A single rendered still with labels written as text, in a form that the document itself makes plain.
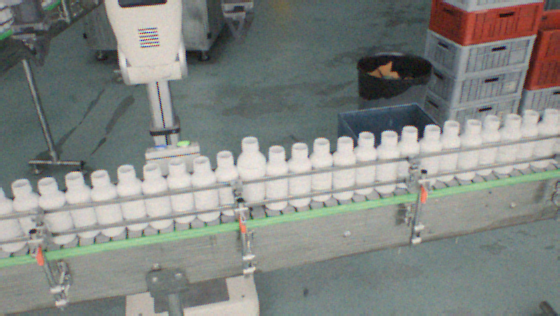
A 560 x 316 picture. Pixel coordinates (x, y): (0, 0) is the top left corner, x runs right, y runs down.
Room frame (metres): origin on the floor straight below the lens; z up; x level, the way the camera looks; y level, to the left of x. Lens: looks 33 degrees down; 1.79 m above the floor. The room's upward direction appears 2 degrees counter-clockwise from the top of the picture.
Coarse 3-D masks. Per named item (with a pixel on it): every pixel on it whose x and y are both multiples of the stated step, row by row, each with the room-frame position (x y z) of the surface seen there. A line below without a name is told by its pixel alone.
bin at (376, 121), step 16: (352, 112) 1.63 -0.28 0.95; (368, 112) 1.64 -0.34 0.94; (384, 112) 1.65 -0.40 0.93; (400, 112) 1.67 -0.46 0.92; (416, 112) 1.67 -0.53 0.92; (352, 128) 1.63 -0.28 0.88; (368, 128) 1.64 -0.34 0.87; (384, 128) 1.65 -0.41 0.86; (400, 128) 1.67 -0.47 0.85; (416, 128) 1.65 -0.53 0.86
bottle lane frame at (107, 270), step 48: (480, 192) 1.09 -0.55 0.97; (528, 192) 1.12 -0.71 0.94; (144, 240) 0.91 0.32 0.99; (192, 240) 0.93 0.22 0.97; (288, 240) 0.98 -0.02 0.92; (336, 240) 1.01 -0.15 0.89; (384, 240) 1.03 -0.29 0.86; (432, 240) 1.06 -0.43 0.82; (0, 288) 0.84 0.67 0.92; (48, 288) 0.86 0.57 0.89; (96, 288) 0.88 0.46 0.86; (144, 288) 0.91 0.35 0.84
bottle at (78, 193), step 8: (72, 176) 0.95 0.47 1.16; (80, 176) 0.94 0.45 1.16; (72, 184) 0.92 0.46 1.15; (80, 184) 0.93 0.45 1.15; (72, 192) 0.92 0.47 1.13; (80, 192) 0.93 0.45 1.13; (88, 192) 0.94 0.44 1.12; (72, 200) 0.91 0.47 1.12; (80, 200) 0.92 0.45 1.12; (88, 200) 0.93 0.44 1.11; (88, 208) 0.92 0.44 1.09; (72, 216) 0.92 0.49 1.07; (80, 216) 0.91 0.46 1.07; (88, 216) 0.92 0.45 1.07; (96, 216) 0.94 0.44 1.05; (80, 224) 0.91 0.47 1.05; (88, 224) 0.92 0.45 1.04; (96, 224) 0.93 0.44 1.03; (88, 232) 0.91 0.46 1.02; (96, 232) 0.92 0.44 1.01
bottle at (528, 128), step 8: (528, 112) 1.19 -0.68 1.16; (536, 112) 1.18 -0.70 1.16; (528, 120) 1.16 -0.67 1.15; (536, 120) 1.16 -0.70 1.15; (520, 128) 1.17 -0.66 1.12; (528, 128) 1.16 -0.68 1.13; (536, 128) 1.16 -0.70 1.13; (528, 136) 1.15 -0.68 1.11; (520, 144) 1.15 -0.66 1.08; (528, 144) 1.15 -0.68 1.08; (520, 152) 1.15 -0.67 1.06; (528, 152) 1.15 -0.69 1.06; (520, 168) 1.15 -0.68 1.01
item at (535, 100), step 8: (552, 88) 3.33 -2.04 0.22; (528, 96) 3.28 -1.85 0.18; (536, 96) 3.31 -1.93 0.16; (544, 96) 3.33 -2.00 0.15; (552, 96) 3.34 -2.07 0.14; (520, 104) 3.32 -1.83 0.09; (528, 104) 3.29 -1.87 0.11; (536, 104) 3.31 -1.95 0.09; (544, 104) 3.33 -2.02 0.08; (552, 104) 3.35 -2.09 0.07; (520, 112) 3.30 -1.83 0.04; (544, 112) 3.33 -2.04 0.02
